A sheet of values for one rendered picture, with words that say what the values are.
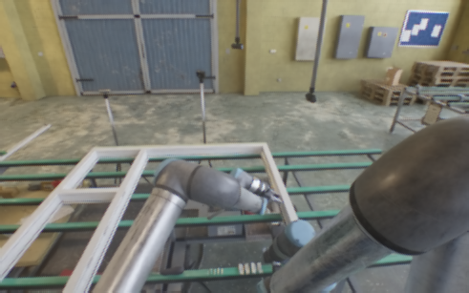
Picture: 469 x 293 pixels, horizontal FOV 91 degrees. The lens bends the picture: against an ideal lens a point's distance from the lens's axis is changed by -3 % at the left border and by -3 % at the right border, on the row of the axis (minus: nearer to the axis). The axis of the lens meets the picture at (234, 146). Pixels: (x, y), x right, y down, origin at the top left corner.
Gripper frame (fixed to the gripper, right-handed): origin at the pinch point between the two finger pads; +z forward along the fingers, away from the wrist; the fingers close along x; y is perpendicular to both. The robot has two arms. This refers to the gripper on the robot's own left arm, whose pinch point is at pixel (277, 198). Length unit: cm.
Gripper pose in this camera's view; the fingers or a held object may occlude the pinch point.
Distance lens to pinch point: 151.0
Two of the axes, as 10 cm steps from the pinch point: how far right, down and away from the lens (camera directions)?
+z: 8.1, 4.8, 3.3
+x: -0.7, -4.7, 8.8
